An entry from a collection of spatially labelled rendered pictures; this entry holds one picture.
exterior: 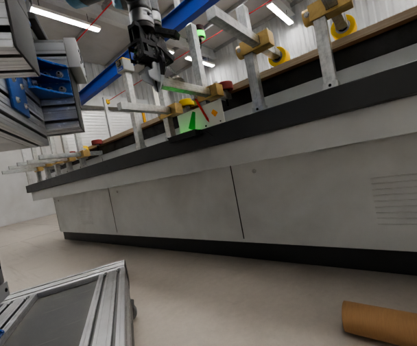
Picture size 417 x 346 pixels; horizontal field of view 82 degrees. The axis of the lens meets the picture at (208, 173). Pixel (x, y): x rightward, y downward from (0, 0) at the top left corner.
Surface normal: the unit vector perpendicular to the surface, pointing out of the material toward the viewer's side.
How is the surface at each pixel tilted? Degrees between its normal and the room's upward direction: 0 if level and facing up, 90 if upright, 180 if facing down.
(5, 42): 90
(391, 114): 90
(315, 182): 90
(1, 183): 90
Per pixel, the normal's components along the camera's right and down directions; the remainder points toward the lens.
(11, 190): 0.75, -0.12
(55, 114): 0.33, -0.04
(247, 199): -0.61, 0.14
